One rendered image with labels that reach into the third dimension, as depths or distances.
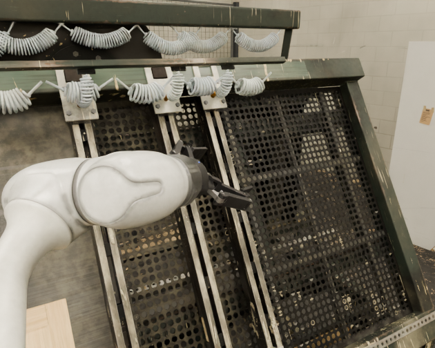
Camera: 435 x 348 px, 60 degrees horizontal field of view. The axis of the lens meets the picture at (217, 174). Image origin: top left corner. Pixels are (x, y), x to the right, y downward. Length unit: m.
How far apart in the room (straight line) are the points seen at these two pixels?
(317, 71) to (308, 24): 4.89
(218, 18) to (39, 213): 1.63
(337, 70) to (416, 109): 2.45
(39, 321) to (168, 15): 1.38
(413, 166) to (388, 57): 2.06
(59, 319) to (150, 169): 0.83
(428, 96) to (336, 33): 2.52
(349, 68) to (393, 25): 4.01
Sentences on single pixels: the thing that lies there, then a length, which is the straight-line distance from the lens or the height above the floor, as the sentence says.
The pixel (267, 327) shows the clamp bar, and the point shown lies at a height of 1.09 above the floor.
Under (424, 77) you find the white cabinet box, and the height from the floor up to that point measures 1.72.
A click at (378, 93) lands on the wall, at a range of 6.00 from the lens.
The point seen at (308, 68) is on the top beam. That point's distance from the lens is 1.77.
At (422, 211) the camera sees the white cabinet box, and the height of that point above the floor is 0.39.
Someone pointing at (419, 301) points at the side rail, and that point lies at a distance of 1.96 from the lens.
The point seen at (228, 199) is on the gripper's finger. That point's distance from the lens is 0.70.
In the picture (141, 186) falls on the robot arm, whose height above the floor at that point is 1.85.
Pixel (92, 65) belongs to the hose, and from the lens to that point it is 1.17.
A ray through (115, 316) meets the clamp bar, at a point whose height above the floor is 1.26.
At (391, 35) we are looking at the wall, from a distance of 5.94.
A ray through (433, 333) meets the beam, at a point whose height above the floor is 0.82.
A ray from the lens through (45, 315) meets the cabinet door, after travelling 1.25.
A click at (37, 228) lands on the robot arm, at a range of 0.57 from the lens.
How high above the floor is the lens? 2.01
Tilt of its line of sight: 19 degrees down
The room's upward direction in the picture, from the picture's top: straight up
